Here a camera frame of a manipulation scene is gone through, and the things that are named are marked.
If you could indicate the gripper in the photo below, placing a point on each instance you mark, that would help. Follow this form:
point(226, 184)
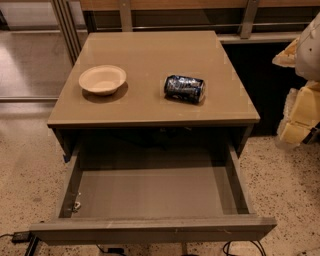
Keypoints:
point(309, 53)

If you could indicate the grey top drawer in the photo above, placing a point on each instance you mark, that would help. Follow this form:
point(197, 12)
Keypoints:
point(195, 194)

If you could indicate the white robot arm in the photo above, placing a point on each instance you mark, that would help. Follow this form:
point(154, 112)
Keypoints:
point(308, 55)

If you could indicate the grey drawer cabinet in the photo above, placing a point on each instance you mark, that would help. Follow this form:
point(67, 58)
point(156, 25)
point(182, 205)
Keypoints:
point(148, 58)

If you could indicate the crushed blue soda can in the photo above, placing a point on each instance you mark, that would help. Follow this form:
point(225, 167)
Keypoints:
point(185, 88)

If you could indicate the white paper bowl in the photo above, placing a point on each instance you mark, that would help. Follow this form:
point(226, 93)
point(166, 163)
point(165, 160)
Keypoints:
point(102, 80)

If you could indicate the black power adapter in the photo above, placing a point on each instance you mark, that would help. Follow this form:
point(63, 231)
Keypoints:
point(21, 237)

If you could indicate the metal shelf frame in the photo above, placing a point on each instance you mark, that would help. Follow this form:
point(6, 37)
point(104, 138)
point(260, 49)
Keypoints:
point(235, 21)

